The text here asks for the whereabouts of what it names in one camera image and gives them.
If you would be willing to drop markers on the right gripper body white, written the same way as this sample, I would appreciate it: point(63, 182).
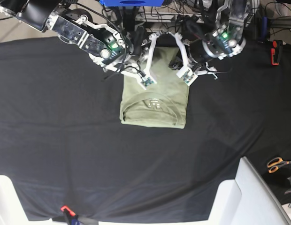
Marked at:
point(134, 68)

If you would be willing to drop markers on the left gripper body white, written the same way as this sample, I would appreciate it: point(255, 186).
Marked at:
point(191, 68)

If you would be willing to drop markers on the light green T-shirt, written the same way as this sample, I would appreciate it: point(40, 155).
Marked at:
point(162, 104)

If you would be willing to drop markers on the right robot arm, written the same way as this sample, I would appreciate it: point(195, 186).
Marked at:
point(108, 46)

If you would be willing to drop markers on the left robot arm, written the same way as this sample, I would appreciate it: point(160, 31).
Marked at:
point(224, 41)

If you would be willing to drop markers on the white power strip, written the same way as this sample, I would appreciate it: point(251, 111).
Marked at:
point(163, 17)

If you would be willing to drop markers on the black stand pole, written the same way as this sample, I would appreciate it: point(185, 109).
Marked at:
point(129, 15)

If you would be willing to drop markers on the blue box on stand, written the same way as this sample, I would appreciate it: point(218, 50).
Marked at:
point(127, 3)

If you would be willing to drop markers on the red black clamp right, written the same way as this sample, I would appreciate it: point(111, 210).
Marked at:
point(276, 52)

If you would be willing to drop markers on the red black clamp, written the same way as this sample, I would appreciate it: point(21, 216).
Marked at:
point(276, 52)
point(70, 216)

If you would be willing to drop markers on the black table cloth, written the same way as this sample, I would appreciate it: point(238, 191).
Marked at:
point(62, 143)

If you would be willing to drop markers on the white bin right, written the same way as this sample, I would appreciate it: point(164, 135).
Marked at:
point(246, 200)

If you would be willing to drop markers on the white bin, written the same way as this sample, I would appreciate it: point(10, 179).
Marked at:
point(246, 200)
point(11, 210)

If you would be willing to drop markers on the red black clamp bottom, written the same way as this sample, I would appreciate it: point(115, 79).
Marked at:
point(70, 216)

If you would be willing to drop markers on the white bin left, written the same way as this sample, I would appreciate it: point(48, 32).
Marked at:
point(11, 210)

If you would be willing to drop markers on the blue clamp on frame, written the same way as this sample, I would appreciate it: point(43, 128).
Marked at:
point(262, 26)

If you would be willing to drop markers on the orange handled scissors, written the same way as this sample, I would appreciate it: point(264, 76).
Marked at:
point(276, 163)

